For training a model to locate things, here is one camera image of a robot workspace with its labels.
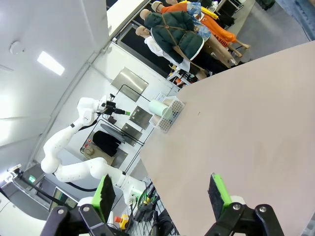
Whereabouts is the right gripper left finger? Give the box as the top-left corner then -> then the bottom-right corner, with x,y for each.
40,173 -> 128,236

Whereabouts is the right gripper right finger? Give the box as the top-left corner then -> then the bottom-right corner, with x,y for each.
204,173 -> 285,236

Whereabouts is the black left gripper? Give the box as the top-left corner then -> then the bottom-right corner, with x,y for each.
104,102 -> 131,116

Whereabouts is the light green plastic cup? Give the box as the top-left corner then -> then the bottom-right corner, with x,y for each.
148,99 -> 174,120

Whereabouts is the brown cardboard tube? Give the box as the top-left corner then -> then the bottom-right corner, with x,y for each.
163,97 -> 177,108

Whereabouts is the white perforated plastic basket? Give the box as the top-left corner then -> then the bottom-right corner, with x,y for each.
149,96 -> 186,133

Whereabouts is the yellow emergency stop button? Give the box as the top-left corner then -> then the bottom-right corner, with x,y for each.
113,213 -> 130,231

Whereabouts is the mannequin in dark green jacket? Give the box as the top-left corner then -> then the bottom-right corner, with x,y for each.
135,26 -> 233,76

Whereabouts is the rectangular ceiling light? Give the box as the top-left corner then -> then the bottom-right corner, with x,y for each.
36,51 -> 65,76

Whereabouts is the mannequin with green jacket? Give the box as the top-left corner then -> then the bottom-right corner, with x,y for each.
140,9 -> 205,64

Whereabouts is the round smoke detector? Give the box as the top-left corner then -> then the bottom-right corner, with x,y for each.
9,40 -> 26,54

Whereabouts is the mannequin with orange top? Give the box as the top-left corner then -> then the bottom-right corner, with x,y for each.
152,0 -> 251,57

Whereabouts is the yellow garment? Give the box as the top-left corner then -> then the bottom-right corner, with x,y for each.
200,6 -> 219,20

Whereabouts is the small steel wall panel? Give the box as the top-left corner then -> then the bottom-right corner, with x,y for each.
121,122 -> 143,141
128,105 -> 154,130

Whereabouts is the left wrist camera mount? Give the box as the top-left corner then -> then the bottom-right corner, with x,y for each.
99,93 -> 116,105

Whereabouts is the left arm black cable sleeve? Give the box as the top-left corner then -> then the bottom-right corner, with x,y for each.
68,180 -> 99,192

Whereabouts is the large steel wall panel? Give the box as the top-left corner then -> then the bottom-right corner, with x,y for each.
110,66 -> 150,102

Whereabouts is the black cable bundle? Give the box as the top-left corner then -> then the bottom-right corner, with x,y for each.
127,180 -> 159,236

